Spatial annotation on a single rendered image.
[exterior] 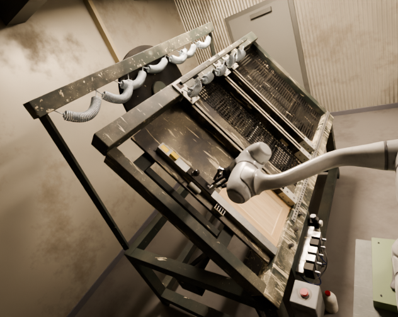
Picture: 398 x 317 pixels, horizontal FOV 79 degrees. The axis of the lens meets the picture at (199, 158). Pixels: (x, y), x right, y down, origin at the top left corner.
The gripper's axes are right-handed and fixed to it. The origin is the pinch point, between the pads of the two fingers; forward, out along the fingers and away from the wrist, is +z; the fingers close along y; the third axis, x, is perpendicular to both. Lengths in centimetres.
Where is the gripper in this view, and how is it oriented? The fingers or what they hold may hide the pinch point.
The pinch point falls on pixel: (214, 185)
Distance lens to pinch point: 133.6
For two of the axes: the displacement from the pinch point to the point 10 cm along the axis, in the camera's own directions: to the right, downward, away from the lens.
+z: -4.7, 4.6, 7.6
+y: 7.3, 6.8, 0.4
